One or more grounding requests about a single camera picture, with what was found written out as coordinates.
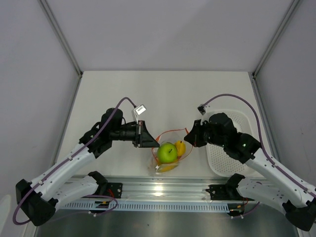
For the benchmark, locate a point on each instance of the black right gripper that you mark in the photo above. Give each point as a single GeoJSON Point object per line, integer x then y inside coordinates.
{"type": "Point", "coordinates": [193, 138]}

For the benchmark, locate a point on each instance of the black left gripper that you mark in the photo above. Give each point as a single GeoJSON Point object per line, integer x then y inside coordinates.
{"type": "Point", "coordinates": [143, 138]}

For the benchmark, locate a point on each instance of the clear orange zip top bag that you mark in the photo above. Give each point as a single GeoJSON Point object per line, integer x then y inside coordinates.
{"type": "Point", "coordinates": [169, 136]}

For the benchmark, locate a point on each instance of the green apple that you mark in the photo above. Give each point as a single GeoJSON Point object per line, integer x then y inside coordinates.
{"type": "Point", "coordinates": [167, 153]}

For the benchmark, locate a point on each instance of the small yellow orange fruit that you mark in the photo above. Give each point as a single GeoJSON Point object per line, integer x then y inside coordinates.
{"type": "Point", "coordinates": [166, 167]}

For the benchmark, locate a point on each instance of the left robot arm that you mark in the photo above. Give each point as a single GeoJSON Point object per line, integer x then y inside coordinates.
{"type": "Point", "coordinates": [40, 198]}

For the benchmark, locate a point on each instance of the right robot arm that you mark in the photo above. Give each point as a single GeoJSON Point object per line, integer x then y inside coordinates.
{"type": "Point", "coordinates": [290, 195]}

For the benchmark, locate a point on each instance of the white perforated plastic basket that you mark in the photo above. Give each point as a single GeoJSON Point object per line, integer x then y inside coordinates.
{"type": "Point", "coordinates": [219, 162]}

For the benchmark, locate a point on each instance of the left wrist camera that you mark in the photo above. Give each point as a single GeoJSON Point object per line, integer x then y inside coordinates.
{"type": "Point", "coordinates": [137, 112]}

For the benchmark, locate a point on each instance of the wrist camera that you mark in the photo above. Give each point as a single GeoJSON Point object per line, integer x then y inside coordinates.
{"type": "Point", "coordinates": [137, 112]}
{"type": "Point", "coordinates": [203, 109]}

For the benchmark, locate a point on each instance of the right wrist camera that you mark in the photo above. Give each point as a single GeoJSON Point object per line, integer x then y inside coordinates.
{"type": "Point", "coordinates": [203, 109]}

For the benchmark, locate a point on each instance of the aluminium front rail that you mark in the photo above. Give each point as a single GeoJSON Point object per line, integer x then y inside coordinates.
{"type": "Point", "coordinates": [165, 189]}

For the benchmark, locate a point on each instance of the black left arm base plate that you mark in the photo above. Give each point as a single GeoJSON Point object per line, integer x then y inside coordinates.
{"type": "Point", "coordinates": [111, 189]}

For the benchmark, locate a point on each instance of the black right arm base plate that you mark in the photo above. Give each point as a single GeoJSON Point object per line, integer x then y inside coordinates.
{"type": "Point", "coordinates": [222, 192]}

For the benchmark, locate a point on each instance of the white slotted cable duct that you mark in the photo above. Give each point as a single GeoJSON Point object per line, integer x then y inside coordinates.
{"type": "Point", "coordinates": [122, 205]}

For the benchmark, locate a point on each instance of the left aluminium frame post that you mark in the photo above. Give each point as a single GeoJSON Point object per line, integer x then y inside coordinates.
{"type": "Point", "coordinates": [46, 8]}

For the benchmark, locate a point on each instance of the aluminium frame post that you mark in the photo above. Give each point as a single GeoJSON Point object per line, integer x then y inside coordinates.
{"type": "Point", "coordinates": [46, 8]}
{"type": "Point", "coordinates": [280, 30]}

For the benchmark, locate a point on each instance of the right aluminium frame post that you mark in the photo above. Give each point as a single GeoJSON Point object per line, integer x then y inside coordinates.
{"type": "Point", "coordinates": [280, 30]}

